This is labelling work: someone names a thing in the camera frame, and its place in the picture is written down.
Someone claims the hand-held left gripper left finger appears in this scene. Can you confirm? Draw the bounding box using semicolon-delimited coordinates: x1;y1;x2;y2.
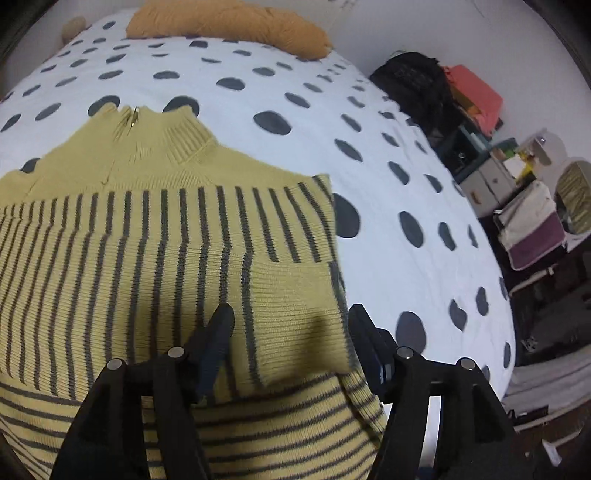
50;303;236;480

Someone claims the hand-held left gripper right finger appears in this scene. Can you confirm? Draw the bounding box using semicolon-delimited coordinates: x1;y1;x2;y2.
347;304;546;480

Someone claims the yellow grey striped sweater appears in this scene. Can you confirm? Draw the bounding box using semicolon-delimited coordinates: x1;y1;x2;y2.
0;104;389;480

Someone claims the white dotted bedspread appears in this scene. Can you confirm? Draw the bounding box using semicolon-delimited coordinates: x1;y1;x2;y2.
0;9;517;416

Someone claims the small white cabinet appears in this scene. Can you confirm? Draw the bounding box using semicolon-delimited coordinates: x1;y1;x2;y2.
455;138;522;217

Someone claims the dark storage box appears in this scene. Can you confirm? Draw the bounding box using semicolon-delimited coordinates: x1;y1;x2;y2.
438;124;490;176

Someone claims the black backpack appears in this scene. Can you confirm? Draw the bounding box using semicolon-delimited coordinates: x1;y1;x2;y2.
369;52;455;134

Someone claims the orange red bag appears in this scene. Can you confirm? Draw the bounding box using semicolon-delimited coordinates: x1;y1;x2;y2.
443;65;504;134

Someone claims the orange pillow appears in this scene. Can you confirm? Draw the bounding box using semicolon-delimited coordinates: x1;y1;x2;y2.
126;0;334;61

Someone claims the small beige plush toy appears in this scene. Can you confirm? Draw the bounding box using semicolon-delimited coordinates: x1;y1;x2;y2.
62;16;88;40

